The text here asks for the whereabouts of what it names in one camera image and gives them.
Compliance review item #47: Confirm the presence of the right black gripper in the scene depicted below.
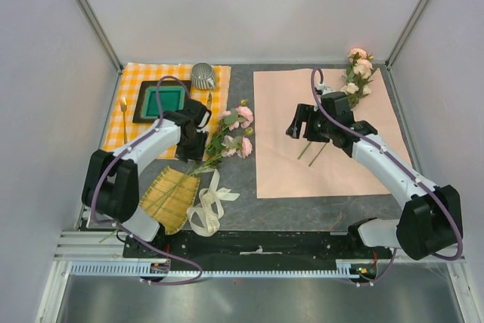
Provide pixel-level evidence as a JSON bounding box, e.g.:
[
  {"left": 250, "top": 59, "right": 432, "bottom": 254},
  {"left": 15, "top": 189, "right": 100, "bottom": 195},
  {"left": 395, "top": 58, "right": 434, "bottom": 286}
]
[{"left": 286, "top": 103, "right": 335, "bottom": 143}]

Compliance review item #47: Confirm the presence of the pink rose stem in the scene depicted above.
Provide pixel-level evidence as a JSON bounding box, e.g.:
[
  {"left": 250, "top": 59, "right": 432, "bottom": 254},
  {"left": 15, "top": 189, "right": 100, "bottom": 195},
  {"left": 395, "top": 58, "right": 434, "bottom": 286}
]
[
  {"left": 145, "top": 99, "right": 254, "bottom": 210},
  {"left": 108, "top": 135, "right": 253, "bottom": 241}
]

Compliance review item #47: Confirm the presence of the pink wrapping paper sheet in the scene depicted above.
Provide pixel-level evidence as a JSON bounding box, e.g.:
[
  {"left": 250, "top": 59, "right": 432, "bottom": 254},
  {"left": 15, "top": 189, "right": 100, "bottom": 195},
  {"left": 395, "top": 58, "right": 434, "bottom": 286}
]
[{"left": 253, "top": 69, "right": 388, "bottom": 198}]

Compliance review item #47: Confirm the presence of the cream rose stem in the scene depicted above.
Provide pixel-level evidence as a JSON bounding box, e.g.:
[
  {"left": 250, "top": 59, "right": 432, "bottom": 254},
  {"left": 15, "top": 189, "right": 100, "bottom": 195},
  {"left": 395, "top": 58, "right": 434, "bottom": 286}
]
[{"left": 315, "top": 82, "right": 377, "bottom": 157}]

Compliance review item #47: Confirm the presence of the peach rose stem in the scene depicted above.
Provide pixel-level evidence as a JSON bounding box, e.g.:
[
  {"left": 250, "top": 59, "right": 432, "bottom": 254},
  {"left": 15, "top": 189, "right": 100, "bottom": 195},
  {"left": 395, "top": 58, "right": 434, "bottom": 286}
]
[{"left": 300, "top": 48, "right": 374, "bottom": 145}]

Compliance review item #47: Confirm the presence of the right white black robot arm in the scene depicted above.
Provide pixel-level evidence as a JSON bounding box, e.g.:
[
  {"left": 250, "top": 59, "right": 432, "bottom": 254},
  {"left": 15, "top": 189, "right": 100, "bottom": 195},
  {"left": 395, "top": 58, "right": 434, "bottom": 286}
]
[{"left": 286, "top": 92, "right": 463, "bottom": 261}]

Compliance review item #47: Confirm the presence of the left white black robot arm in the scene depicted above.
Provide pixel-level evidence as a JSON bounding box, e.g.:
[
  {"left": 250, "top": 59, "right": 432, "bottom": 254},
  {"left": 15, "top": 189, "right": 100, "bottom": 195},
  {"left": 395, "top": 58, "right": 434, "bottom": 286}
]
[{"left": 81, "top": 99, "right": 212, "bottom": 257}]

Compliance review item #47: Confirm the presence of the black green square plate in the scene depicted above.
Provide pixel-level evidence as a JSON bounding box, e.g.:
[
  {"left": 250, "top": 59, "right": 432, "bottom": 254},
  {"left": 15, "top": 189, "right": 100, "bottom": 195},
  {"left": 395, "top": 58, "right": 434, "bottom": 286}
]
[{"left": 132, "top": 80, "right": 191, "bottom": 124}]

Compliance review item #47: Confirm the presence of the woven bamboo mat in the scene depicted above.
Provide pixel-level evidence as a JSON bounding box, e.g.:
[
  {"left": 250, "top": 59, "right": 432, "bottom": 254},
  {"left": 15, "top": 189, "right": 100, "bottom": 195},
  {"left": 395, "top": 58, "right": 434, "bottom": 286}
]
[{"left": 140, "top": 166, "right": 200, "bottom": 235}]

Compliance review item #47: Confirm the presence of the grey striped mug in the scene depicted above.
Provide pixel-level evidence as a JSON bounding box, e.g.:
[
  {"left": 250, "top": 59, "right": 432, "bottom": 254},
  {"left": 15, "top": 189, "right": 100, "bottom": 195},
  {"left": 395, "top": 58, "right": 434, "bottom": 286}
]
[{"left": 191, "top": 63, "right": 216, "bottom": 90}]

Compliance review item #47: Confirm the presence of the cream ribbon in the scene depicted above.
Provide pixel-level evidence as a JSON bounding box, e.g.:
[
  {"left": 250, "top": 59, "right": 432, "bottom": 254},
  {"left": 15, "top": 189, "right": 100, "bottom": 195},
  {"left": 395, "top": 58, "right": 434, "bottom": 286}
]
[{"left": 186, "top": 169, "right": 240, "bottom": 238}]

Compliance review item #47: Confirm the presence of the gold spoon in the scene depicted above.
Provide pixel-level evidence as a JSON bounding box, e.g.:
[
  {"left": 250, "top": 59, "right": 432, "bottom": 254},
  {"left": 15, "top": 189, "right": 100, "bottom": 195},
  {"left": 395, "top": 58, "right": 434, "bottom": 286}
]
[{"left": 119, "top": 96, "right": 128, "bottom": 144}]

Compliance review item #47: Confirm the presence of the orange white checkered cloth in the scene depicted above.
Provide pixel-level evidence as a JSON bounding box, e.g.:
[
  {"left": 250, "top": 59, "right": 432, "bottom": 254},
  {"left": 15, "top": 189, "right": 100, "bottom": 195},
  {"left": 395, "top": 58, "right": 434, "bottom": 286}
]
[{"left": 101, "top": 63, "right": 231, "bottom": 151}]

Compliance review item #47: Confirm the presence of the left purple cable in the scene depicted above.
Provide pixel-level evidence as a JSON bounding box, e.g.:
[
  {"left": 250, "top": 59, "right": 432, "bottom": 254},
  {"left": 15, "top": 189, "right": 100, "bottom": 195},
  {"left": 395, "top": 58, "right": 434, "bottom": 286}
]
[{"left": 90, "top": 75, "right": 205, "bottom": 287}]

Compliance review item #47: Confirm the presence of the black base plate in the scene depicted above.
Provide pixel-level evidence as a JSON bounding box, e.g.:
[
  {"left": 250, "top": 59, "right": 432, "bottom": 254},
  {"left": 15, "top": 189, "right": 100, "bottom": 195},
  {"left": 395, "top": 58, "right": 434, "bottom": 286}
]
[{"left": 123, "top": 228, "right": 392, "bottom": 272}]

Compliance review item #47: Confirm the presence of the white cable duct strip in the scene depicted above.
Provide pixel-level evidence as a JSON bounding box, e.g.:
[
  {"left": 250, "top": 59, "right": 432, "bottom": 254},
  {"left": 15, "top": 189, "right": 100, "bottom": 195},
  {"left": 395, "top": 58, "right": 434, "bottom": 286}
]
[{"left": 70, "top": 261, "right": 360, "bottom": 279}]

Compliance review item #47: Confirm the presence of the right aluminium frame post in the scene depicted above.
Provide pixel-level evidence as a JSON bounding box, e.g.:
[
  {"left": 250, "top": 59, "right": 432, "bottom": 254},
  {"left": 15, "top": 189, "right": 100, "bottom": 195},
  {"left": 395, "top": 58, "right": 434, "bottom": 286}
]
[{"left": 385, "top": 0, "right": 432, "bottom": 70}]

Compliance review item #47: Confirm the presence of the aluminium frame post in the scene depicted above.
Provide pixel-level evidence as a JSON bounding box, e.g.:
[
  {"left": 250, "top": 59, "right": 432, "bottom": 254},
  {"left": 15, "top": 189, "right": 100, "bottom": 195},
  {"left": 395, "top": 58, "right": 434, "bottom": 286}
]
[
  {"left": 75, "top": 0, "right": 123, "bottom": 74},
  {"left": 385, "top": 0, "right": 432, "bottom": 70}
]

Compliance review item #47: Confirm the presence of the left aluminium frame post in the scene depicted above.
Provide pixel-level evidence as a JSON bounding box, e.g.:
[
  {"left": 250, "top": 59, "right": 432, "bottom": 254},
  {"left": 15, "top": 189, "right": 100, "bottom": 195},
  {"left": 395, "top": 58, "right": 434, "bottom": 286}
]
[{"left": 75, "top": 0, "right": 123, "bottom": 74}]

